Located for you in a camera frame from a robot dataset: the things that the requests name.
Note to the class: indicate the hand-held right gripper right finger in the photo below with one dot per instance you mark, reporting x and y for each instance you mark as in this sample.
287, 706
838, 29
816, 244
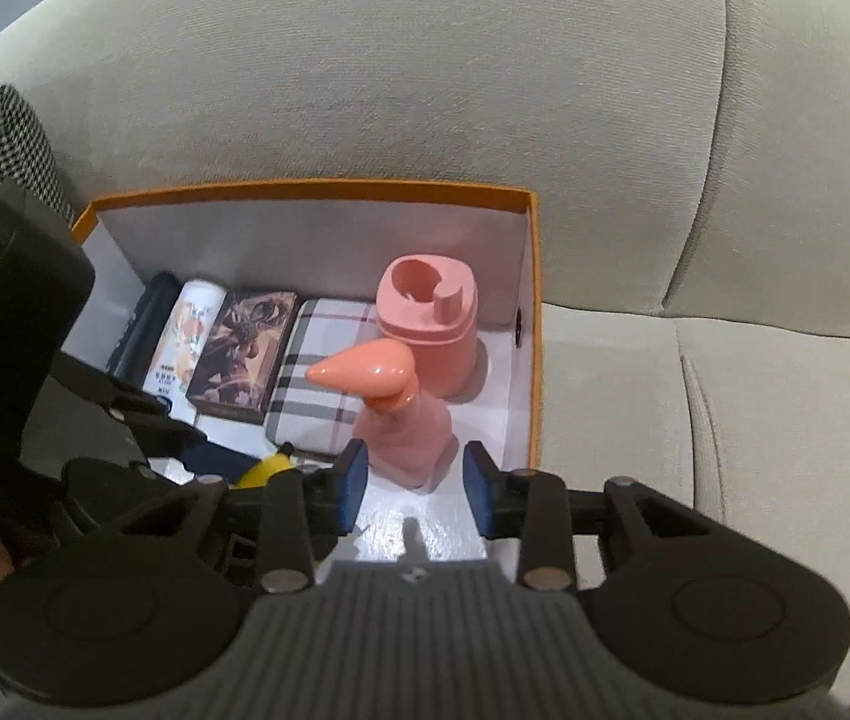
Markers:
481, 487

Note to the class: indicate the orange cardboard box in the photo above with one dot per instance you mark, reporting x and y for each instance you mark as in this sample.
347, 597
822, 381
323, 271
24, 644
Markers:
320, 240

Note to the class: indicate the yellow rounded item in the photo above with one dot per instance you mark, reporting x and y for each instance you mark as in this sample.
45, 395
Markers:
263, 474

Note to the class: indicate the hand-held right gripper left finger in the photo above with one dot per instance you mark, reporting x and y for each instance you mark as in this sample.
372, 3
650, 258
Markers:
350, 484

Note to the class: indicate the plaid zip case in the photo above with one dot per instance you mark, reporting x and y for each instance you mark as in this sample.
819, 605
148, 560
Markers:
305, 390

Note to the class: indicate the colourful printed packet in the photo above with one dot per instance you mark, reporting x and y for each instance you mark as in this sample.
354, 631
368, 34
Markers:
185, 337

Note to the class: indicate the dark printed box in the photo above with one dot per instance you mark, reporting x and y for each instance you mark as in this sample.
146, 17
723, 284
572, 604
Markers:
245, 352

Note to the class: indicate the pink pump bottle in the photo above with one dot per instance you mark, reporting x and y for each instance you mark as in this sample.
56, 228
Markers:
402, 427

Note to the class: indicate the beige fabric sofa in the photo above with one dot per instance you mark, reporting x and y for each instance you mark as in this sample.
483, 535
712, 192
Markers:
470, 52

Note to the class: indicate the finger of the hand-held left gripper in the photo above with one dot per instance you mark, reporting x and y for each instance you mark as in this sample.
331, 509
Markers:
140, 416
215, 461

